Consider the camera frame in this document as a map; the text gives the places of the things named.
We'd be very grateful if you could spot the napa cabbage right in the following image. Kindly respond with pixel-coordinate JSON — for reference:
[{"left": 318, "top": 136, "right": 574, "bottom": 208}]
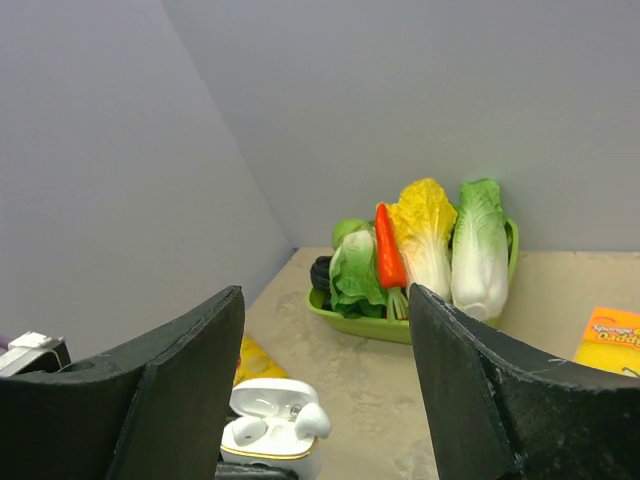
[{"left": 451, "top": 179, "right": 509, "bottom": 322}]

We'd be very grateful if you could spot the yellow chips bag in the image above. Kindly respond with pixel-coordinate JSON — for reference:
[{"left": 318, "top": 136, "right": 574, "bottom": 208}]
[{"left": 233, "top": 334, "right": 289, "bottom": 386}]

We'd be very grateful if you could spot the white earbud charging case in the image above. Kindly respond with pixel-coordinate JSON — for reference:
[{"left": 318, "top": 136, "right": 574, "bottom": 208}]
[{"left": 220, "top": 378, "right": 322, "bottom": 479}]

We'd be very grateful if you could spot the round green vegetable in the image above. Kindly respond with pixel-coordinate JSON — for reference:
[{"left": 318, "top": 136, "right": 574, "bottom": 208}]
[{"left": 331, "top": 218, "right": 372, "bottom": 250}]

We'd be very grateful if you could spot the yellow leaf cabbage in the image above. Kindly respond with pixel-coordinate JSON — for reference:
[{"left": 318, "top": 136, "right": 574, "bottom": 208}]
[{"left": 388, "top": 178, "right": 457, "bottom": 301}]

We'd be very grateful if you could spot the green white bok choy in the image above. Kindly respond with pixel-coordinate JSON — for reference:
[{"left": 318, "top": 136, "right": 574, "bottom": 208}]
[{"left": 329, "top": 228, "right": 388, "bottom": 318}]

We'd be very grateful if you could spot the orange juice box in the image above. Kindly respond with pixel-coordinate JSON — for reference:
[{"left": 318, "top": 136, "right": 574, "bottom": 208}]
[{"left": 573, "top": 307, "right": 640, "bottom": 378}]

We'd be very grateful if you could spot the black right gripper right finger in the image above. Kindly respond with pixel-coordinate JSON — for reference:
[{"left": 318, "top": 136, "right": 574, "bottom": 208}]
[{"left": 409, "top": 284, "right": 639, "bottom": 480}]

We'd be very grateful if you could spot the orange carrot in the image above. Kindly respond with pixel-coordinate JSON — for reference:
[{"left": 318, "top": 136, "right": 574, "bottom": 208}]
[{"left": 374, "top": 203, "right": 408, "bottom": 321}]

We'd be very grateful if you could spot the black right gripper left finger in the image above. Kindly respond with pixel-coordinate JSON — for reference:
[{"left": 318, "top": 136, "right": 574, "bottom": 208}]
[{"left": 1, "top": 286, "right": 245, "bottom": 479}]

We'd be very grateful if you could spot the black toy vegetable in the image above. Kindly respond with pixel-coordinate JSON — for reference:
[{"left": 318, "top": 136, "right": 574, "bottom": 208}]
[{"left": 310, "top": 256, "right": 332, "bottom": 291}]

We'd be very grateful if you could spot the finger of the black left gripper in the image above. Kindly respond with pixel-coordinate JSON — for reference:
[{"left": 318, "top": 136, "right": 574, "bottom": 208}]
[{"left": 214, "top": 461, "right": 295, "bottom": 480}]

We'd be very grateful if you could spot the white wireless earbud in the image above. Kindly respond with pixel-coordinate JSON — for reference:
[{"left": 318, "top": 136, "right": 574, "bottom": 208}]
[
  {"left": 294, "top": 403, "right": 332, "bottom": 440},
  {"left": 230, "top": 416, "right": 268, "bottom": 447}
]

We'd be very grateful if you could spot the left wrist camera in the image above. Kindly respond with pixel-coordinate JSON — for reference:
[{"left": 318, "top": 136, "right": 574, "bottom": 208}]
[{"left": 1, "top": 331, "right": 71, "bottom": 378}]

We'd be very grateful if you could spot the green plastic tray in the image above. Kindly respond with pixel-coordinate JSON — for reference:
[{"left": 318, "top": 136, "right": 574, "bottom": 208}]
[{"left": 307, "top": 218, "right": 520, "bottom": 345}]

